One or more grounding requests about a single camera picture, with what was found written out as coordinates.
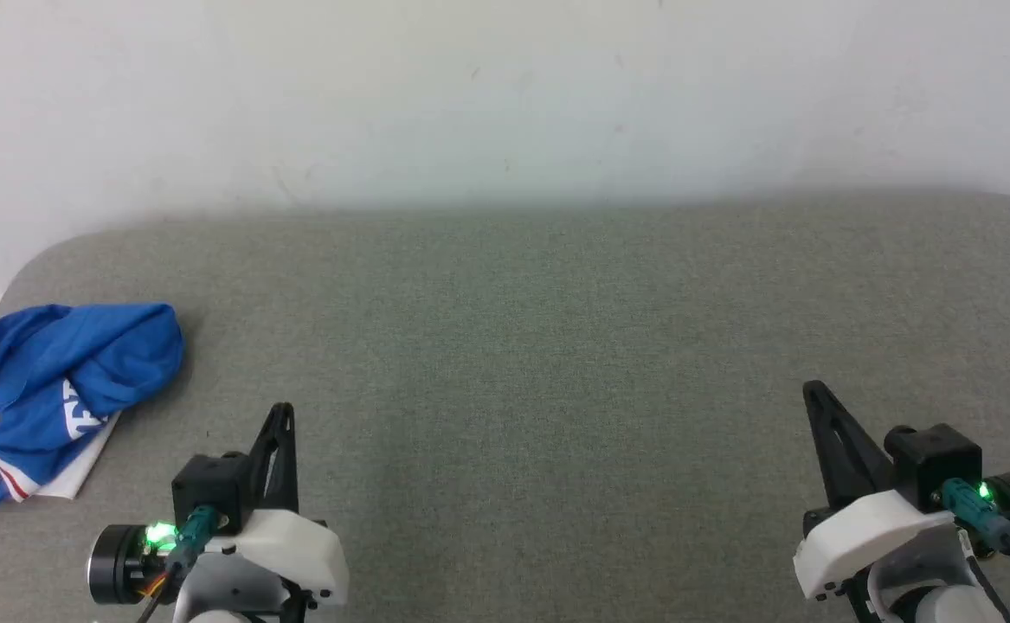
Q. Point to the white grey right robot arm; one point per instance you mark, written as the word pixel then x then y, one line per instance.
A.
pixel 937 597

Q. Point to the blue basketball jersey white trim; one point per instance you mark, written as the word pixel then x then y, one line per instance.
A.
pixel 80 363

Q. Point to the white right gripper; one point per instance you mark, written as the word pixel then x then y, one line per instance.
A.
pixel 868 528

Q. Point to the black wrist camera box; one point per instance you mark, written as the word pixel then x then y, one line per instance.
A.
pixel 933 459
pixel 210 484

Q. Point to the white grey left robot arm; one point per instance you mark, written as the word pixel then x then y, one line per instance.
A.
pixel 215 617

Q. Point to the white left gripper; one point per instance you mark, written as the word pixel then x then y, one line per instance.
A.
pixel 288 545

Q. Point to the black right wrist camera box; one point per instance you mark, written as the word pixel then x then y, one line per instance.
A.
pixel 933 459

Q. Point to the grey fabric sofa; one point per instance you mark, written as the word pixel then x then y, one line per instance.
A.
pixel 513 346

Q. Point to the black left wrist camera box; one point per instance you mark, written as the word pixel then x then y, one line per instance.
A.
pixel 210 484

